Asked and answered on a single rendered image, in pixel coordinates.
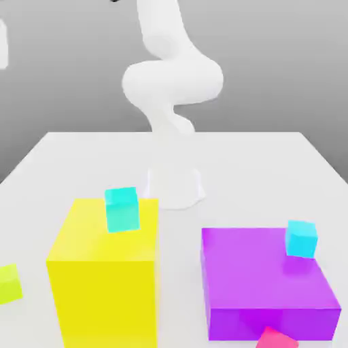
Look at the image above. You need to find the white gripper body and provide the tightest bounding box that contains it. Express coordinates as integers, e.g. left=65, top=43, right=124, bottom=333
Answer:
left=0, top=18, right=9, bottom=70

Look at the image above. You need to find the small turquoise cube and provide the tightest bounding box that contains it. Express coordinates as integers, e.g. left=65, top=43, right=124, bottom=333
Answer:
left=104, top=186, right=141, bottom=234

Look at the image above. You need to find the small lime green cube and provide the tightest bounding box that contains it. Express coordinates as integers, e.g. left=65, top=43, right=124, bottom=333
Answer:
left=0, top=263, right=24, bottom=305

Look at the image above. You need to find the small sky blue cube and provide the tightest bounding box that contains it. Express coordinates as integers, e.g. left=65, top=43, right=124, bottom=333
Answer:
left=285, top=220, right=319, bottom=259

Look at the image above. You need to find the small pink cube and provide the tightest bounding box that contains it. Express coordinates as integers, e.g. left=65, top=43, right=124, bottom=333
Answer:
left=255, top=326, right=300, bottom=348

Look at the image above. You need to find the large yellow box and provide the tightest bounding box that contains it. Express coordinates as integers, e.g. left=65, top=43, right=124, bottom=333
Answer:
left=46, top=198, right=160, bottom=348

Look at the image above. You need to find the large purple box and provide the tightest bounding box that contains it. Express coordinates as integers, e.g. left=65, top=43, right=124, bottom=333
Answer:
left=201, top=227, right=343, bottom=342

